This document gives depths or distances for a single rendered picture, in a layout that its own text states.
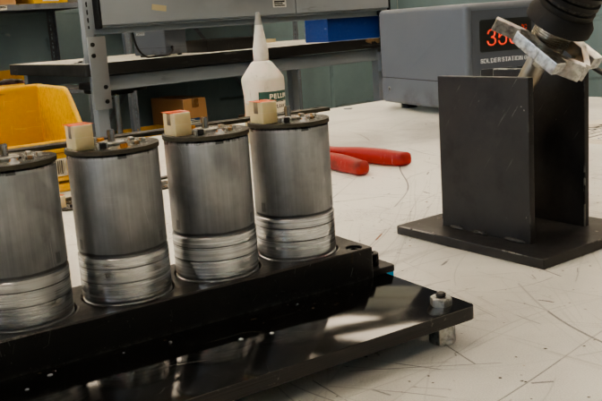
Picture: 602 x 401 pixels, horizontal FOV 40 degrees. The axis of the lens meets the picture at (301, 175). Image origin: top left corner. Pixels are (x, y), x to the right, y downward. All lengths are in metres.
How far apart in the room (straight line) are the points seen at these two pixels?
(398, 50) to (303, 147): 0.56
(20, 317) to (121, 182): 0.04
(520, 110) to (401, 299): 0.10
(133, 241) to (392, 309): 0.07
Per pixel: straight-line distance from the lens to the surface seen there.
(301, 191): 0.24
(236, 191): 0.23
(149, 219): 0.22
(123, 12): 2.76
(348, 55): 3.40
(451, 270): 0.30
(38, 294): 0.21
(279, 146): 0.24
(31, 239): 0.21
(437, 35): 0.73
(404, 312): 0.23
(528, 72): 0.32
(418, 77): 0.76
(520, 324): 0.25
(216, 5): 2.94
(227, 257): 0.23
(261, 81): 0.62
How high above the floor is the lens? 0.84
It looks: 11 degrees down
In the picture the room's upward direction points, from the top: 4 degrees counter-clockwise
